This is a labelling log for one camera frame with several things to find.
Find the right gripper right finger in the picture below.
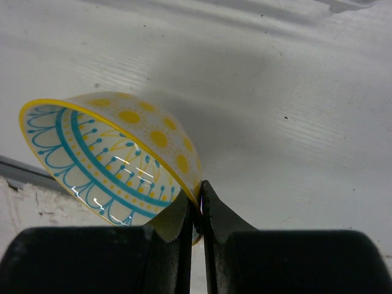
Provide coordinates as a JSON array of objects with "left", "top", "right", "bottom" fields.
[{"left": 202, "top": 181, "right": 391, "bottom": 293}]

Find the yellow teal patterned bowl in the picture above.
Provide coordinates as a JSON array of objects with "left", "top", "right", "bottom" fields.
[{"left": 19, "top": 91, "right": 202, "bottom": 226}]

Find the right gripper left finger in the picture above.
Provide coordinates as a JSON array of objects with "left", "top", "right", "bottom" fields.
[{"left": 1, "top": 192, "right": 194, "bottom": 293}]

